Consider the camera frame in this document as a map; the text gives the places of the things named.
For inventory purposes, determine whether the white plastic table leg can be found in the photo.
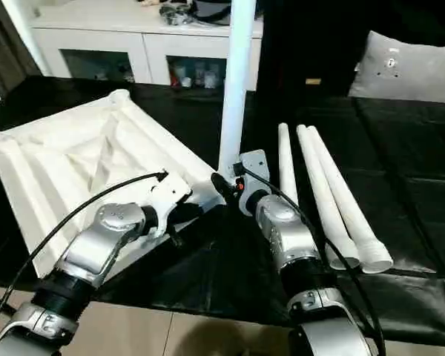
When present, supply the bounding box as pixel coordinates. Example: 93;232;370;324
306;125;394;275
295;125;360;271
277;123;301;208
217;0;259;186

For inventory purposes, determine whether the white plastic table top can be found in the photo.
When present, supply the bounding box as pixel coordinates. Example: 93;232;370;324
0;88;227;279

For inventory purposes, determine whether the black table mat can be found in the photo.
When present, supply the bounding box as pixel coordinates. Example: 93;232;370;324
0;76;445;348

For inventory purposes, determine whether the white glass-door cabinet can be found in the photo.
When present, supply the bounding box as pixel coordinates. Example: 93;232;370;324
29;0;264;90

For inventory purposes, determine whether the white pillow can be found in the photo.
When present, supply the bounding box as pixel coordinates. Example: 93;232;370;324
347;30;445;105

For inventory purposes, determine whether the dark grey curtain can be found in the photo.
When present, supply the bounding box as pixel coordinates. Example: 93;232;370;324
0;0;42;99

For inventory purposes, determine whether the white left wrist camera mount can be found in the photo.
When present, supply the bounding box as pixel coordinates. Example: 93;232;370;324
146;174;192;238

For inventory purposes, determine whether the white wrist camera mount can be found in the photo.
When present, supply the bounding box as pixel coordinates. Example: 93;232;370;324
239;149;271;216
146;174;192;238

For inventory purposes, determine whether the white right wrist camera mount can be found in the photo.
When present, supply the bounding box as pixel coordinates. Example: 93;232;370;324
239;149;271;216

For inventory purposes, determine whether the grey bag with black strap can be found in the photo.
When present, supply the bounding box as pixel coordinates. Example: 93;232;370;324
194;0;233;20

